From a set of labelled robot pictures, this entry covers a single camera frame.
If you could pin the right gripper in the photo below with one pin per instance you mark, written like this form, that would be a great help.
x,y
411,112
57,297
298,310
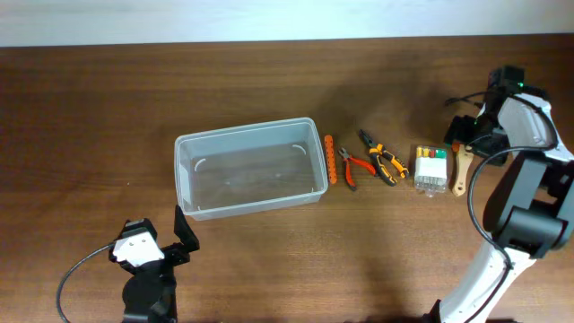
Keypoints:
x,y
469,135

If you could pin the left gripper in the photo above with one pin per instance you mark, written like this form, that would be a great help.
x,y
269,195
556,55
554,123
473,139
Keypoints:
x,y
171,256

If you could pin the clear screwdriver bit pack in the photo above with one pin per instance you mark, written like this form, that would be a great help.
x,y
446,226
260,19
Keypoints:
x,y
431,170

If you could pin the orange black needle-nose pliers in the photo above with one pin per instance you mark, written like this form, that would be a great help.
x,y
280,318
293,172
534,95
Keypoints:
x,y
378,153

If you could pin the clear plastic container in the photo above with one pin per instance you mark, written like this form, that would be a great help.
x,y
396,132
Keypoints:
x,y
249,169

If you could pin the orange perforated strip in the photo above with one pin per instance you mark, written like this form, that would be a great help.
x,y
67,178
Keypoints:
x,y
330,159

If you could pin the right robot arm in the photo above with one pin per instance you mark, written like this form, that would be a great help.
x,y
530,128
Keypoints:
x,y
520,196

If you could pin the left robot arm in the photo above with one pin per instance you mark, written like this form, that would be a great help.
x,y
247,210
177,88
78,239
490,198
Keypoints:
x,y
149,295

